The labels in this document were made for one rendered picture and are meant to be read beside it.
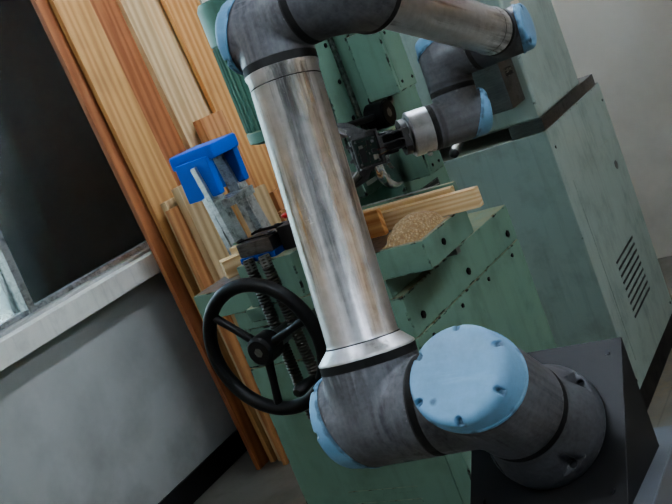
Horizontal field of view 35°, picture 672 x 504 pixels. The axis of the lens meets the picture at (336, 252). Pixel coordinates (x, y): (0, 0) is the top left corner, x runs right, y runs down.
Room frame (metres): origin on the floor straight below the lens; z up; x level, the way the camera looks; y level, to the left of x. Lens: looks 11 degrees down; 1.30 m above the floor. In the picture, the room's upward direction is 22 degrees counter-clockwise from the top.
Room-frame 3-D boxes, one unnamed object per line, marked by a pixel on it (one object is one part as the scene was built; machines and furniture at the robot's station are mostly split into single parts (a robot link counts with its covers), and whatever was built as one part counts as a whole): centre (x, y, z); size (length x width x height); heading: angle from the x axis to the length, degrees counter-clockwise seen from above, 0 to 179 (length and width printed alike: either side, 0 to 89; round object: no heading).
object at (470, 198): (2.20, -0.08, 0.92); 0.55 x 0.02 x 0.04; 55
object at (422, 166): (2.31, -0.24, 1.02); 0.09 x 0.07 x 0.12; 55
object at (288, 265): (2.09, 0.10, 0.91); 0.15 x 0.14 x 0.09; 55
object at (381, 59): (2.34, -0.25, 1.22); 0.09 x 0.08 x 0.15; 145
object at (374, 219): (2.20, -0.02, 0.93); 0.24 x 0.01 x 0.06; 55
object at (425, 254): (2.16, 0.05, 0.87); 0.61 x 0.30 x 0.06; 55
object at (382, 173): (2.29, -0.18, 1.02); 0.12 x 0.03 x 0.12; 145
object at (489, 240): (2.35, -0.07, 0.76); 0.57 x 0.45 x 0.09; 145
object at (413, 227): (2.03, -0.16, 0.92); 0.14 x 0.09 x 0.04; 145
